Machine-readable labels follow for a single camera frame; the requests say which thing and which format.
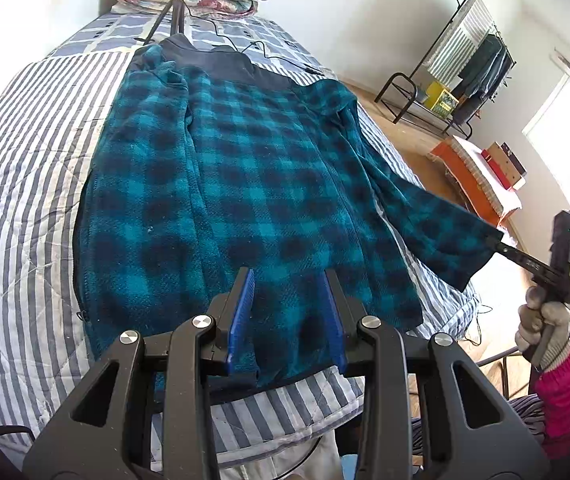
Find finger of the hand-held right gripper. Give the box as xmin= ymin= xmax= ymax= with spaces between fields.
xmin=495 ymin=240 xmax=552 ymax=281

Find teal plaid fleece jacket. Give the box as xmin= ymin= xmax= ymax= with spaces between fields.
xmin=72 ymin=34 xmax=506 ymax=391

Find blue hanging shirt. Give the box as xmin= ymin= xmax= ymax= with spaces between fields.
xmin=485 ymin=50 xmax=514 ymax=98

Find brown cardboard box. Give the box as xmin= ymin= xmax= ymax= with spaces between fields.
xmin=487 ymin=142 xmax=526 ymax=191

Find dark flat box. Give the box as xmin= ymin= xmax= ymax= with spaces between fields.
xmin=501 ymin=142 xmax=528 ymax=178

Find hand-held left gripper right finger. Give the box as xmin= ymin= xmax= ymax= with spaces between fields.
xmin=322 ymin=268 xmax=550 ymax=480

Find black metal clothes rack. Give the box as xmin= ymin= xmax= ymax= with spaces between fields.
xmin=375 ymin=0 xmax=518 ymax=141

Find blue checked bed sheet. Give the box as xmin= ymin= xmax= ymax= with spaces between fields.
xmin=45 ymin=7 xmax=338 ymax=86

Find black tripod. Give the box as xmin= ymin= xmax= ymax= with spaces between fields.
xmin=135 ymin=0 xmax=191 ymax=46

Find grey striped cloth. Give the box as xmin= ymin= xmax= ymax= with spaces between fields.
xmin=412 ymin=392 xmax=548 ymax=461

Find black ring light cable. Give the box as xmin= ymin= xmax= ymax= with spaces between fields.
xmin=185 ymin=5 xmax=336 ymax=78

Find red flat box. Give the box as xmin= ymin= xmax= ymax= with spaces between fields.
xmin=481 ymin=149 xmax=508 ymax=188

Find yellow plastic crate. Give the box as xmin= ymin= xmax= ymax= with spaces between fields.
xmin=424 ymin=81 xmax=460 ymax=120

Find white lace table cloth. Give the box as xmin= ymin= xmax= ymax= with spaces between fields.
xmin=447 ymin=135 xmax=523 ymax=216

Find dark green hanging jacket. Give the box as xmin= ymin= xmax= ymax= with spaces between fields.
xmin=457 ymin=34 xmax=504 ymax=101

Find black floor cable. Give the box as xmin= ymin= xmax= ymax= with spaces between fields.
xmin=457 ymin=305 xmax=490 ymax=347

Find black metal frame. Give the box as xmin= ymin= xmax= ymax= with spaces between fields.
xmin=475 ymin=347 xmax=536 ymax=401

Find blue white striped quilt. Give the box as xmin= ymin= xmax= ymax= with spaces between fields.
xmin=0 ymin=52 xmax=480 ymax=471

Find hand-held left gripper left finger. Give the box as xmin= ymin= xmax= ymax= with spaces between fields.
xmin=24 ymin=266 xmax=261 ymax=480

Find orange cloth covered table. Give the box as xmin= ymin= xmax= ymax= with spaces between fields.
xmin=430 ymin=135 xmax=523 ymax=228

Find dark hanging trousers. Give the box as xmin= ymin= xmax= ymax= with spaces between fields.
xmin=452 ymin=92 xmax=480 ymax=133

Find green white striped hanging cloth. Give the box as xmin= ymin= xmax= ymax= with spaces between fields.
xmin=426 ymin=0 xmax=496 ymax=83

